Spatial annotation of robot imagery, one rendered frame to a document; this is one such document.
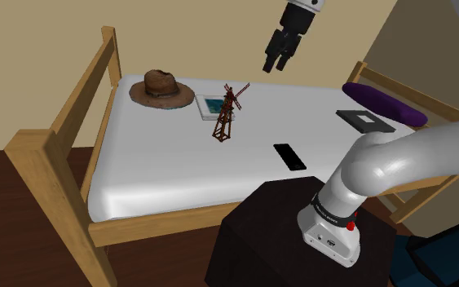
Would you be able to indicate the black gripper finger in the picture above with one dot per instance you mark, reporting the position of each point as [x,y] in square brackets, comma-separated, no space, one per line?
[288,49]
[272,49]

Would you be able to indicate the black book with white patch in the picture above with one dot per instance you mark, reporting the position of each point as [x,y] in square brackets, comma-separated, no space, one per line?
[356,121]

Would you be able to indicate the wooden bed with white mattress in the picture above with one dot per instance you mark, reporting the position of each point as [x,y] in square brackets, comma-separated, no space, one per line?
[165,159]

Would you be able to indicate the white book with blue picture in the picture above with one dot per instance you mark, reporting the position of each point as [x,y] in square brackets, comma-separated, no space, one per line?
[209,106]

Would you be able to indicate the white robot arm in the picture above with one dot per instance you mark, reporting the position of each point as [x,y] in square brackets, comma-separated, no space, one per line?
[376,167]

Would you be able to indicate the black phone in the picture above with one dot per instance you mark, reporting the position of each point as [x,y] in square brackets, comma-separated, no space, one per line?
[289,157]

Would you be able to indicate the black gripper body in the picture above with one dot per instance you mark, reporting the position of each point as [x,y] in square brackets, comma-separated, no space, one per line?
[296,22]

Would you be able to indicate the brown brimmed hat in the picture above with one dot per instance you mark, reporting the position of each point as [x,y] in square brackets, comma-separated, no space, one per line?
[159,89]

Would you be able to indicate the brown windmill model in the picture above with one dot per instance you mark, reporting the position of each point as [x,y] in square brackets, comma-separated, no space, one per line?
[224,119]

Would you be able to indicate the dark blue box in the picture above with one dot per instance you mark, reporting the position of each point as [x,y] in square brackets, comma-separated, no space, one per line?
[447,258]

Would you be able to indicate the dark robot stand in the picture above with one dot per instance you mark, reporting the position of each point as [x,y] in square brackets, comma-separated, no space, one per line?
[261,234]

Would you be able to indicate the purple pillow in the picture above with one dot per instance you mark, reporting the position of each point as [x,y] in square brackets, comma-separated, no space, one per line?
[384,104]

